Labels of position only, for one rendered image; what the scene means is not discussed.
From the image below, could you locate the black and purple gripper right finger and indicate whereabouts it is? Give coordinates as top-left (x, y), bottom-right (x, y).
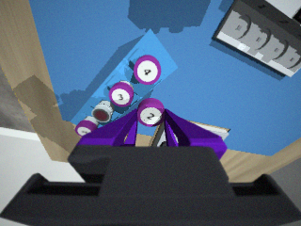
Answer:
top-left (164, 108), bottom-right (228, 160)

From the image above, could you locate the blue work mat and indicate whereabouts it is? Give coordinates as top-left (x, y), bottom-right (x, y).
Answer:
top-left (29, 0), bottom-right (301, 156)

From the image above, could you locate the white rectangular console with lamps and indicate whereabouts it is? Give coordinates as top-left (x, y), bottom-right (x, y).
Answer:
top-left (214, 0), bottom-right (301, 77)

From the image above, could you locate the purple round cap with white numbered dot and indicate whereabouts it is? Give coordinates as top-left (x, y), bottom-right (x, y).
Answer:
top-left (137, 98), bottom-right (165, 127)

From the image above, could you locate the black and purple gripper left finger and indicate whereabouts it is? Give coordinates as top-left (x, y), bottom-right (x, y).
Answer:
top-left (76, 108), bottom-right (138, 146)

